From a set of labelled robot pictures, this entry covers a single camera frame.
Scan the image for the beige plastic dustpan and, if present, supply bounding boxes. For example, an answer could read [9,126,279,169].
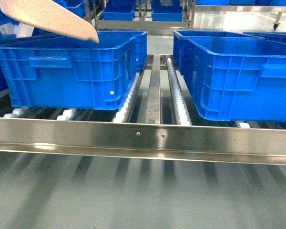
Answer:
[0,0,99,43]

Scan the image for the steel roller shelf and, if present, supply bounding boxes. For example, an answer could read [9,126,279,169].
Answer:
[0,0,286,167]

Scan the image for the blue crate behind left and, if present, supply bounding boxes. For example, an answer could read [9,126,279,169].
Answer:
[98,31,148,72]

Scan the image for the blue crate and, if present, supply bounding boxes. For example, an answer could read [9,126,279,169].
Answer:
[173,30,254,75]
[184,37,286,122]
[0,36,136,110]
[98,31,148,72]

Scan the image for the blue crate behind right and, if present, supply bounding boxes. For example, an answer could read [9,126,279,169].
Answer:
[173,30,254,75]

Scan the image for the blue crate front left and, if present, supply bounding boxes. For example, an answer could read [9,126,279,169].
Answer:
[0,36,136,110]

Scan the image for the blue crate front right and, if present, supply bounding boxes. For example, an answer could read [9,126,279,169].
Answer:
[184,37,286,122]

